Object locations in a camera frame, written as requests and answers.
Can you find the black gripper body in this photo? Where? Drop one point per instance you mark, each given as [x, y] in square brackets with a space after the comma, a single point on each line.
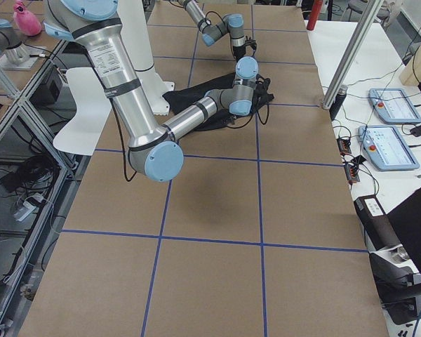
[239, 53]
[251, 94]

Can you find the black graphic t-shirt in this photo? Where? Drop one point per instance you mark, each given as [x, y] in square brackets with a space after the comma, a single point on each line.
[179, 100]

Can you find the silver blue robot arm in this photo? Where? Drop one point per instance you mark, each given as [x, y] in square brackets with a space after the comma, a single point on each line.
[153, 149]
[229, 24]

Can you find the third robot base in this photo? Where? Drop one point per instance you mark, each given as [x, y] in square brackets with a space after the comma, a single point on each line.
[14, 55]

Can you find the black water bottle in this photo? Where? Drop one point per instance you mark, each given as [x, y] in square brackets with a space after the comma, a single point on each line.
[338, 101]

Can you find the red bottle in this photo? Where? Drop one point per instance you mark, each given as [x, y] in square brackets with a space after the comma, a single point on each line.
[314, 15]

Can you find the lower blue teach pendant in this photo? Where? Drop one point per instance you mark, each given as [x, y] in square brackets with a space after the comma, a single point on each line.
[385, 148]

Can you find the blue teach pendant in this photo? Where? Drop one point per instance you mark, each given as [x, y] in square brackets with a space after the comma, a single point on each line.
[393, 106]
[385, 148]

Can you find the upper blue teach pendant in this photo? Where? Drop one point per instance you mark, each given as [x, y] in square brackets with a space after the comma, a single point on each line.
[393, 106]

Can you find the white plastic chair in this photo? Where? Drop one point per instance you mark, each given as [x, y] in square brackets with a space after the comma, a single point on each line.
[81, 134]

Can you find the black box device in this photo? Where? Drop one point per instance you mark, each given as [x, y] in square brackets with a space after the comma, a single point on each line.
[48, 90]

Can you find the black monitor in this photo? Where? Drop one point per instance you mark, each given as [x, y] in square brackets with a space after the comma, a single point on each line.
[406, 222]

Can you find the pink plush toy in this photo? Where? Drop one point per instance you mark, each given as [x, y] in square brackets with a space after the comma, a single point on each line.
[26, 21]

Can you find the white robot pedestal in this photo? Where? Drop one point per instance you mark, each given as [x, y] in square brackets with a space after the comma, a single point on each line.
[136, 40]

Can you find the grey aluminium frame post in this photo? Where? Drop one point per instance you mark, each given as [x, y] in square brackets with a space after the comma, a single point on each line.
[351, 50]

